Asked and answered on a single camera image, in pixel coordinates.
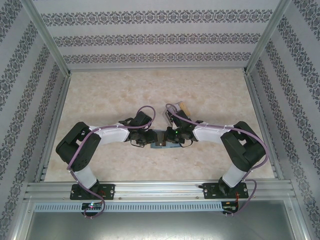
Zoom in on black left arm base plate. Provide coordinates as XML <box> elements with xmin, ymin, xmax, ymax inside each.
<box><xmin>69</xmin><ymin>183</ymin><xmax>116</xmax><ymax>201</ymax></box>

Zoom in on aluminium side rail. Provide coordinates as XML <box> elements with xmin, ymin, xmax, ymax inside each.
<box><xmin>33</xmin><ymin>73</ymin><xmax>72</xmax><ymax>183</ymax></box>
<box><xmin>243</xmin><ymin>73</ymin><xmax>285</xmax><ymax>181</ymax></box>

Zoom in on blue leather card holder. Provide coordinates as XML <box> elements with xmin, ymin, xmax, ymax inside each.
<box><xmin>149</xmin><ymin>129</ymin><xmax>187</xmax><ymax>150</ymax></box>

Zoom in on black credit card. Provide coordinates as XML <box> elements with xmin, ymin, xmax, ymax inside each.
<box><xmin>156</xmin><ymin>132</ymin><xmax>167</xmax><ymax>148</ymax></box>

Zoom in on gold card stack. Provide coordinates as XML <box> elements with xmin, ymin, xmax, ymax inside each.
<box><xmin>179</xmin><ymin>101</ymin><xmax>192</xmax><ymax>117</ymax></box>

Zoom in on grey sheet metal tray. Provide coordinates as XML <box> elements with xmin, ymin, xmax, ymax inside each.
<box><xmin>24</xmin><ymin>211</ymin><xmax>301</xmax><ymax>240</ymax></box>

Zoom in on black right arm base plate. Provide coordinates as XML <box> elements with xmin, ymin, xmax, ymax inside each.
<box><xmin>201</xmin><ymin>182</ymin><xmax>250</xmax><ymax>200</ymax></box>

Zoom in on aluminium mounting rail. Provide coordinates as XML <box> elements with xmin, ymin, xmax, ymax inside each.
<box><xmin>23</xmin><ymin>181</ymin><xmax>296</xmax><ymax>201</ymax></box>

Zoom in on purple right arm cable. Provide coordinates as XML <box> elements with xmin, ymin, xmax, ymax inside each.
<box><xmin>164</xmin><ymin>103</ymin><xmax>270</xmax><ymax>217</ymax></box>

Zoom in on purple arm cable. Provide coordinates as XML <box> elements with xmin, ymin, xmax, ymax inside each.
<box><xmin>67</xmin><ymin>104</ymin><xmax>158</xmax><ymax>220</ymax></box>
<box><xmin>164</xmin><ymin>103</ymin><xmax>270</xmax><ymax>217</ymax></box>

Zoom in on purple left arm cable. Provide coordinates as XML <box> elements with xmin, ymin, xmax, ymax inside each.
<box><xmin>67</xmin><ymin>104</ymin><xmax>158</xmax><ymax>220</ymax></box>

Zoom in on aluminium frame post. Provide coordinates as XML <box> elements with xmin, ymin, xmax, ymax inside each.
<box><xmin>243</xmin><ymin>0</ymin><xmax>293</xmax><ymax>76</ymax></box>
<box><xmin>21</xmin><ymin>0</ymin><xmax>73</xmax><ymax>77</ymax></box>

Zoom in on clear plastic card box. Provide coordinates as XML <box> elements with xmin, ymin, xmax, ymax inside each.
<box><xmin>163</xmin><ymin>100</ymin><xmax>193</xmax><ymax>126</ymax></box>

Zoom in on slotted grey cable duct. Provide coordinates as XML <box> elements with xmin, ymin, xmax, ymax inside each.
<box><xmin>33</xmin><ymin>201</ymin><xmax>223</xmax><ymax>212</ymax></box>

